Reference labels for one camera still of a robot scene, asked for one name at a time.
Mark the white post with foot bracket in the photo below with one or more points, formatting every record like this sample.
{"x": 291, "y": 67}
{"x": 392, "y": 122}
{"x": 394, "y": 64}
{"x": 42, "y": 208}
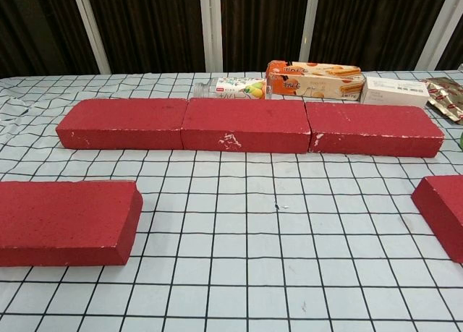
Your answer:
{"x": 313, "y": 28}

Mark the red brick white scuffed face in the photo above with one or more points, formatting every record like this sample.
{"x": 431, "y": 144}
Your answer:
{"x": 246, "y": 118}

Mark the dark brown curtain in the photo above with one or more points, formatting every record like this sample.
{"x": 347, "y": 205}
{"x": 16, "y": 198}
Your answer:
{"x": 152, "y": 28}

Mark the orange biscuit box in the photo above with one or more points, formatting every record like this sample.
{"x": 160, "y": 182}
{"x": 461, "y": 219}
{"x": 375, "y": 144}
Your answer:
{"x": 311, "y": 84}

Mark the white double frame post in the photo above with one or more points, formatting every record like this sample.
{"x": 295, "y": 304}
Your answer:
{"x": 211, "y": 28}

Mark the white slanted frame post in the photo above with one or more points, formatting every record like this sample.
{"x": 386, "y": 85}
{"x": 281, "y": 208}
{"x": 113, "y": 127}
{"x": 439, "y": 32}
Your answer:
{"x": 437, "y": 24}
{"x": 90, "y": 28}

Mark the small white cardboard box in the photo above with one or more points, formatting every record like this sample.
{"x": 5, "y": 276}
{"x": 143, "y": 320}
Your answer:
{"x": 394, "y": 91}

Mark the gold foil snack packet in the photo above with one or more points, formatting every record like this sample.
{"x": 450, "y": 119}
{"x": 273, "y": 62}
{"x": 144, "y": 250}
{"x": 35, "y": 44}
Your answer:
{"x": 448, "y": 100}

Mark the green drink bottle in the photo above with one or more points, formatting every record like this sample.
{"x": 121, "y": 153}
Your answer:
{"x": 461, "y": 139}

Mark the white black checked tablecloth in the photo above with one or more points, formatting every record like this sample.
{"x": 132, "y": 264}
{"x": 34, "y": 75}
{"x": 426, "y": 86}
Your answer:
{"x": 253, "y": 238}

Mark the red brick grey tape patch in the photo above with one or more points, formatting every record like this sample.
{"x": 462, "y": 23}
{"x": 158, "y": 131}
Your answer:
{"x": 445, "y": 209}

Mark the clear bottle floral label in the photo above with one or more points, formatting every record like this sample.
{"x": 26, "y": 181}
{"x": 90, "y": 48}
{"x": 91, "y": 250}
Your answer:
{"x": 235, "y": 88}

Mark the red foam brick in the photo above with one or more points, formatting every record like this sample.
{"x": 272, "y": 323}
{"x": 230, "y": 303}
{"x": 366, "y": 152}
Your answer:
{"x": 123, "y": 118}
{"x": 65, "y": 216}

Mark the red brick chipped corner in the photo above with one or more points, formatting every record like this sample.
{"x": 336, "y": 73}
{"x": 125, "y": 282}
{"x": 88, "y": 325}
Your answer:
{"x": 372, "y": 126}

